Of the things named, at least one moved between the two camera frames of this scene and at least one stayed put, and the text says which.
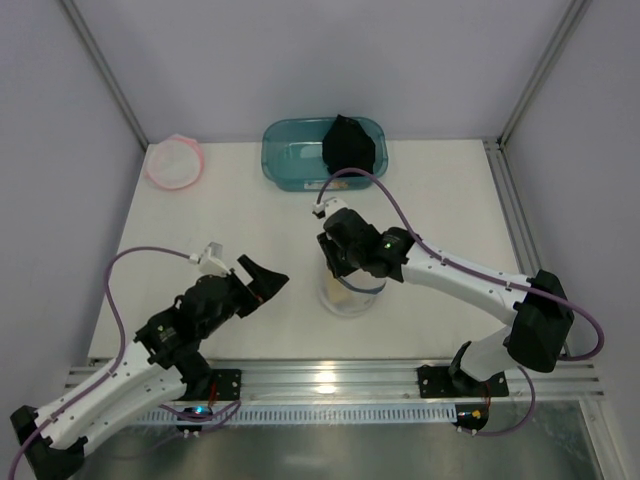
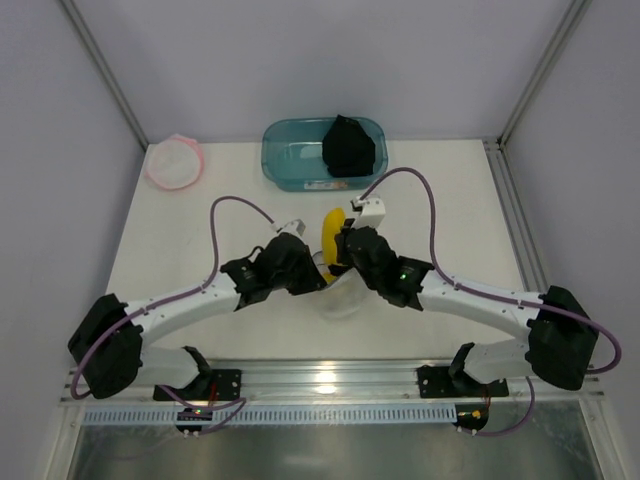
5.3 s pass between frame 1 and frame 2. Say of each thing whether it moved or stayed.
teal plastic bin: stayed
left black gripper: moved
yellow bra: moved
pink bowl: stayed
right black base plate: stayed
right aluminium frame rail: stayed
